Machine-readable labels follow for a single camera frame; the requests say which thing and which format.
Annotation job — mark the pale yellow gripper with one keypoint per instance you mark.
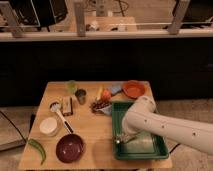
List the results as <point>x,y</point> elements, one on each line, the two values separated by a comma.
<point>128,137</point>

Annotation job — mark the silver metal fork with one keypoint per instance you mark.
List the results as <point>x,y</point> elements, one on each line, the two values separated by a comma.
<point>119,139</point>

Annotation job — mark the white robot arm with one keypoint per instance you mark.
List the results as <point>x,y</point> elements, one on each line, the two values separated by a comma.
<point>140,116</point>

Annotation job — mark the green plastic tray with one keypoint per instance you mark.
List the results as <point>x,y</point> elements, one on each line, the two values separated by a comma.
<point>145,146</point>

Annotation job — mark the dark red grapes cluster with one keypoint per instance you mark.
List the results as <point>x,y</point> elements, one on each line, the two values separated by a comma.
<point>95,106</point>

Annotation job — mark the orange ceramic bowl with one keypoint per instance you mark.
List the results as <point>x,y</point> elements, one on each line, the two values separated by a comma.
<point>133,89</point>

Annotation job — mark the orange toy fruit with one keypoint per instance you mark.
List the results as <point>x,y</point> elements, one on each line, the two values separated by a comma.
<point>106,95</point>

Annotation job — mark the blue cloth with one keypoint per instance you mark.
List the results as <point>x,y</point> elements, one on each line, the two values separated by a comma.
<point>114,89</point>

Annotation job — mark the yellow banana toy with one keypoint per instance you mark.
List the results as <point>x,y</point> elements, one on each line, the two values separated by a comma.
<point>100,90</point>

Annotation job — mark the wooden table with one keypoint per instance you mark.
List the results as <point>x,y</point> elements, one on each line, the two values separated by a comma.
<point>95,129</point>

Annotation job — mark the dark purple bowl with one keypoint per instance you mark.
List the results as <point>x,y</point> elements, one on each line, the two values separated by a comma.
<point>70,148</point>

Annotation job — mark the wooden block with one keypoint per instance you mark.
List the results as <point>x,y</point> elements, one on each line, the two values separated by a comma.
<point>67,106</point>

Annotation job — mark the green translucent cup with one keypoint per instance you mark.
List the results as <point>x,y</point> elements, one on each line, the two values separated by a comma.
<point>72,86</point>

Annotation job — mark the white-headed dish brush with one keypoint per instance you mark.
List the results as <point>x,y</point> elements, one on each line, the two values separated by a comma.
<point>56,108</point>

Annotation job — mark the white round lidded container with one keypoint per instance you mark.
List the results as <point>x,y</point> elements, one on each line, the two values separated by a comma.
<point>49,126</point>

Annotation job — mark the green chili pepper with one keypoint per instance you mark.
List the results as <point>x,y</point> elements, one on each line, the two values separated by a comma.
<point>36,145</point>

